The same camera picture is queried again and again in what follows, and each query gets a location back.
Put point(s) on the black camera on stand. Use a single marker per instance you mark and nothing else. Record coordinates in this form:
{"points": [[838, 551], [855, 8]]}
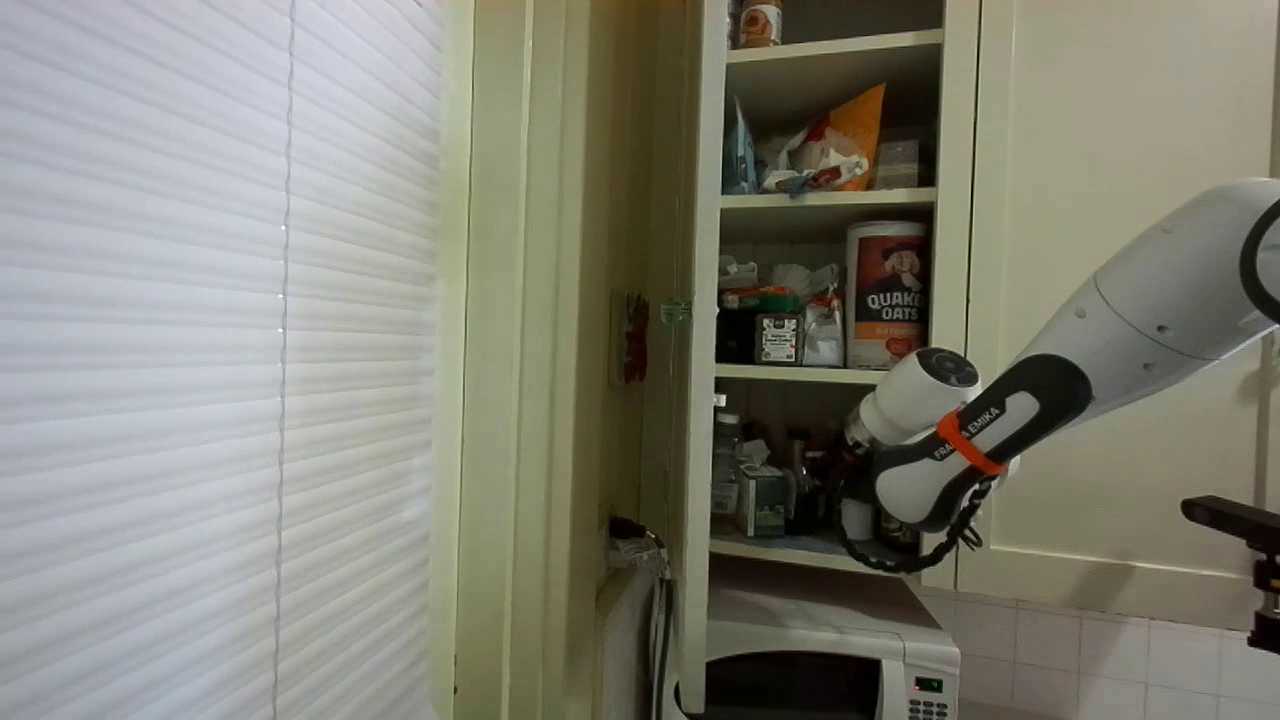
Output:
{"points": [[1233, 522]]}

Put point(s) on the red white small jar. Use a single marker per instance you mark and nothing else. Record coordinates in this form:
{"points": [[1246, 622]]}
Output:
{"points": [[759, 23]]}

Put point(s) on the red ornament on door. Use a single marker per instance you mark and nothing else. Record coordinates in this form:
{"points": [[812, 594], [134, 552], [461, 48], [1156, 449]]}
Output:
{"points": [[632, 342]]}

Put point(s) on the white microwave oven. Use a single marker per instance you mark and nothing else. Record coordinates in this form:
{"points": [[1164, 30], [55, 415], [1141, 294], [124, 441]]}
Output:
{"points": [[827, 641]]}

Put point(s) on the green white carton box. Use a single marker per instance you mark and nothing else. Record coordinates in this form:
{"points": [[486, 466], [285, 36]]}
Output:
{"points": [[766, 505]]}

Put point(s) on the white food bag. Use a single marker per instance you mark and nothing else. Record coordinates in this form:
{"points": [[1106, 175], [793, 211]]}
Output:
{"points": [[822, 324]]}

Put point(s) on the blue packet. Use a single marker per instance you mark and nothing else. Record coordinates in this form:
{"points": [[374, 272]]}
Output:
{"points": [[742, 153]]}

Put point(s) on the cream closed cabinet door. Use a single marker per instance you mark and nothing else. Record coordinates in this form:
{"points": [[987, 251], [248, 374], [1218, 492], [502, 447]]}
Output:
{"points": [[1095, 106]]}

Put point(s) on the green lid spice jar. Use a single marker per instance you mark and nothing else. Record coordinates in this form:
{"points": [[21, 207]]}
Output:
{"points": [[779, 336]]}

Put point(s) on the brown jar cream label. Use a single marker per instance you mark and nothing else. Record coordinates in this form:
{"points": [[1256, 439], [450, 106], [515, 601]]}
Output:
{"points": [[808, 480]]}

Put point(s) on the cream open cabinet door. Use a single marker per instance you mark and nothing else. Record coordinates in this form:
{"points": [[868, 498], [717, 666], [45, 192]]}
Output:
{"points": [[632, 163]]}

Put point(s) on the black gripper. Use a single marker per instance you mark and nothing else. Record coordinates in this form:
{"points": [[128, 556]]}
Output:
{"points": [[859, 498]]}

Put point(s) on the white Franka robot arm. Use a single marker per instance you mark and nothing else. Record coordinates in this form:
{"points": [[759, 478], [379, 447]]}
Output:
{"points": [[1162, 304]]}

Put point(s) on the white hanging cloth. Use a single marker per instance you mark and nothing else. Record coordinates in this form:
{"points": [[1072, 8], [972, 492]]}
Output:
{"points": [[624, 641]]}

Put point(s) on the white stacked containers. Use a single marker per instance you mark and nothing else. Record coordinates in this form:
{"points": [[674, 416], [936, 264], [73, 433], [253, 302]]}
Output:
{"points": [[899, 163]]}

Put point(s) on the red white oats canister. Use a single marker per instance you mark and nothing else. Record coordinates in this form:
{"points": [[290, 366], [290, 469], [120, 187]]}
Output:
{"points": [[885, 287]]}

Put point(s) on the cream cabinet with shelves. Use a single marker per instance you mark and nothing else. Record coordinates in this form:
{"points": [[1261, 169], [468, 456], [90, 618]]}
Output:
{"points": [[827, 200]]}

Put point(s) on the dark jar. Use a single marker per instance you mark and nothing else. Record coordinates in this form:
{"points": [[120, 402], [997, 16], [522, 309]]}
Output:
{"points": [[739, 324]]}

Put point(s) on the orange white snack bag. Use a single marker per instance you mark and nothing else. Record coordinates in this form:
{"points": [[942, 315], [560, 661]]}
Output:
{"points": [[846, 133]]}

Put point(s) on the white window blind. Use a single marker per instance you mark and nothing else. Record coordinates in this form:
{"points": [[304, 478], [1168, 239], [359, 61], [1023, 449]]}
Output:
{"points": [[215, 363]]}

